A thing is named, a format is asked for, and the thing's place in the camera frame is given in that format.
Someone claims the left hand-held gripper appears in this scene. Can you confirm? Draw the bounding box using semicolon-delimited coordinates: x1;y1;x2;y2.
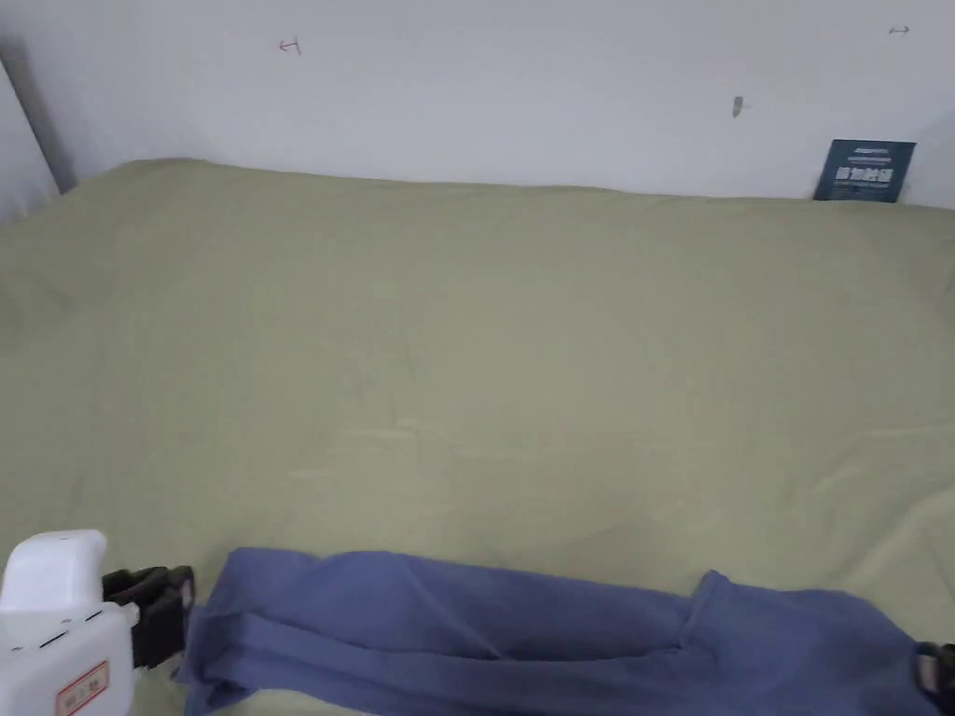
0;529;197;716

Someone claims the blue garment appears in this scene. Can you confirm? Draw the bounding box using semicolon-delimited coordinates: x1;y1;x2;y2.
173;547;946;716

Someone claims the bed with pale green sheet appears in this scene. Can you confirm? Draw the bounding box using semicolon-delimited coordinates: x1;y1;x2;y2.
0;157;955;716

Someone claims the dark blue printed card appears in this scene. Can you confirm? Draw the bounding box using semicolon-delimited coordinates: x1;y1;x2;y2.
812;138;919;204

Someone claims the grey metal post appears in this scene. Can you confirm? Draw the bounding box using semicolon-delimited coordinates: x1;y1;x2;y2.
0;36;77;199

